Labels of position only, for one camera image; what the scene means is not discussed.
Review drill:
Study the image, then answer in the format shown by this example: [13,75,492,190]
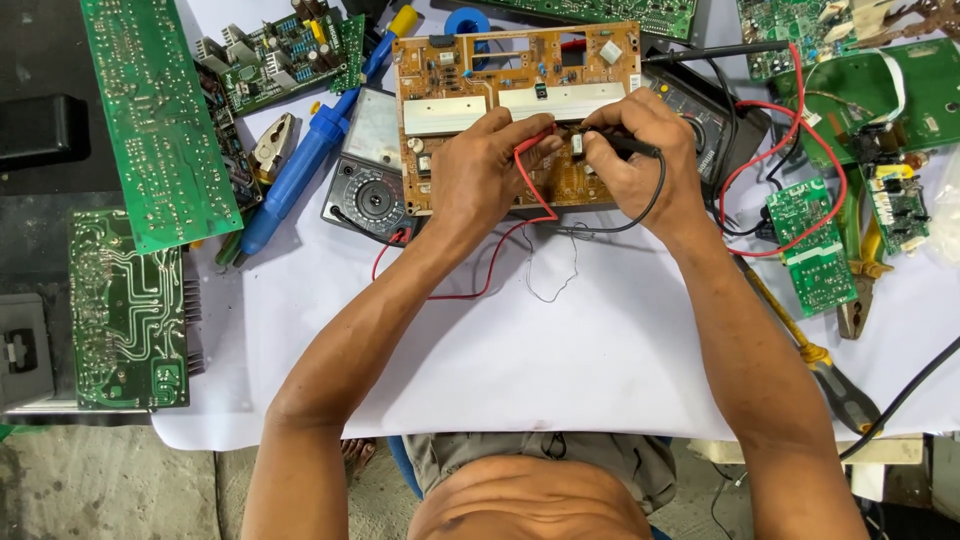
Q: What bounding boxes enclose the person's right hand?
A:
[580,87,711,243]

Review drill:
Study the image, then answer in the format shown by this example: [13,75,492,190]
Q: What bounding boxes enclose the person's left hand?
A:
[430,107,564,235]

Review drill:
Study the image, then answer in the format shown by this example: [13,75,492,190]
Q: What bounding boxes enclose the black multimeter probe lead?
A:
[510,129,669,235]

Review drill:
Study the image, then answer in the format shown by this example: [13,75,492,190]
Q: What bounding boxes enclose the red multimeter probe lead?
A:
[371,126,562,301]

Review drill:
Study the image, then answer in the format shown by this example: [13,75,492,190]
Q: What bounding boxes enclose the black digital multimeter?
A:
[639,61,774,202]

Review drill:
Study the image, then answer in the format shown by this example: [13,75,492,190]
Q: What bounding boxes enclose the orange-brown circuit board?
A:
[391,20,645,219]

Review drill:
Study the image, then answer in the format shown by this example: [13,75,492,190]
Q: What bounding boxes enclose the black analog multimeter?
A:
[320,85,423,246]

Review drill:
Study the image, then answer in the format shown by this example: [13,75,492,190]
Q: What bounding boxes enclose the blue tape roll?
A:
[444,6,493,70]

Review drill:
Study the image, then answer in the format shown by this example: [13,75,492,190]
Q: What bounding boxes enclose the wide green circuit board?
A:
[471,0,699,44]

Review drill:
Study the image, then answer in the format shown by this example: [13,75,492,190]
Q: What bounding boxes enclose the blue desoldering pump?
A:
[231,3,420,269]

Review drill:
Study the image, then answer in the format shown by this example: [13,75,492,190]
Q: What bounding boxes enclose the small green rectangular circuit board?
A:
[764,175,861,319]

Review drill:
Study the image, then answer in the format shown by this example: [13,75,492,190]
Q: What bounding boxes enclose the green board with white connectors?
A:
[735,0,858,83]

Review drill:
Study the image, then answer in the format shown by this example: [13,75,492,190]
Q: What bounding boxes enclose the white paper sheet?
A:
[149,0,960,453]

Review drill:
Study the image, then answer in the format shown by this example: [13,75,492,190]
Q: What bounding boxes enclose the silver pliers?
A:
[250,111,300,186]

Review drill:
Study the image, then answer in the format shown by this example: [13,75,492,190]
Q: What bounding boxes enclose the large plain green board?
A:
[771,36,960,172]

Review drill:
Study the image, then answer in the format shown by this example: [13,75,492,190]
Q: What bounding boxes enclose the green board with silver heatsinks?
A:
[195,0,367,118]

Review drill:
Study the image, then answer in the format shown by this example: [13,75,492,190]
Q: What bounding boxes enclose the dark populated circuit board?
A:
[193,60,265,213]

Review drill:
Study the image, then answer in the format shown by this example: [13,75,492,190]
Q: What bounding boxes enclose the small board with yellow part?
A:
[861,159,933,258]

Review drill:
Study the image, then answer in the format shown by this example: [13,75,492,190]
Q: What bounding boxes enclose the person's grey shorts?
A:
[402,430,678,516]

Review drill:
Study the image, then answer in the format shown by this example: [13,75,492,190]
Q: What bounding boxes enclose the yellow and grey screwdriver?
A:
[730,253,886,438]

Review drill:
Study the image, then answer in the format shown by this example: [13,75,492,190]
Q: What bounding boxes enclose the beige and brown plastic part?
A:
[819,0,960,51]

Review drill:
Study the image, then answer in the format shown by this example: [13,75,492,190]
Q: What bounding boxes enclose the blue stool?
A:
[385,435,426,501]

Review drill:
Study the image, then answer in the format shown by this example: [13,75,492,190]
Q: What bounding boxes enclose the clear plastic bag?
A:
[928,146,960,266]

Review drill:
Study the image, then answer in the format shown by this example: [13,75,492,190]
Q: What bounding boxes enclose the long green circuit board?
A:
[79,0,246,257]

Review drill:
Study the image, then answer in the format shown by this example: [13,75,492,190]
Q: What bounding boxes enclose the person's bare torso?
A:
[406,454,655,540]

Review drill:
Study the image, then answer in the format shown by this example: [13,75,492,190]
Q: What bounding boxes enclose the green circuit board with heatsink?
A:
[68,207,206,413]

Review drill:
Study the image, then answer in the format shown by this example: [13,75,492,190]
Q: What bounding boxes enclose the black rectangular block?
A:
[0,93,92,174]

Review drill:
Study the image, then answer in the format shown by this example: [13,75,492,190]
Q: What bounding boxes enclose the grey plastic box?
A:
[0,291,57,411]

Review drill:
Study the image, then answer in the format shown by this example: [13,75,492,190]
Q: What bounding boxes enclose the thin grey solder wire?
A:
[519,220,595,305]

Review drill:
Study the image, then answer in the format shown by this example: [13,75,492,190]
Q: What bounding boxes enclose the long red cable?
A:
[717,42,849,259]

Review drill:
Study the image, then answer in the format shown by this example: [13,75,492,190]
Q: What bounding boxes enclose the yellow-handled pliers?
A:
[834,171,895,342]

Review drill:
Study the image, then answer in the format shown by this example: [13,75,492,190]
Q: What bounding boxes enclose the green-handled screwdriver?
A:
[214,227,246,269]

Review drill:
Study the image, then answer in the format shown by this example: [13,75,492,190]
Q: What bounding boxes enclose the white ribbon cable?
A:
[801,48,908,129]

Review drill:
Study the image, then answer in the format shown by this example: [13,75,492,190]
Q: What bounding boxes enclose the thick black cable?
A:
[838,336,960,462]

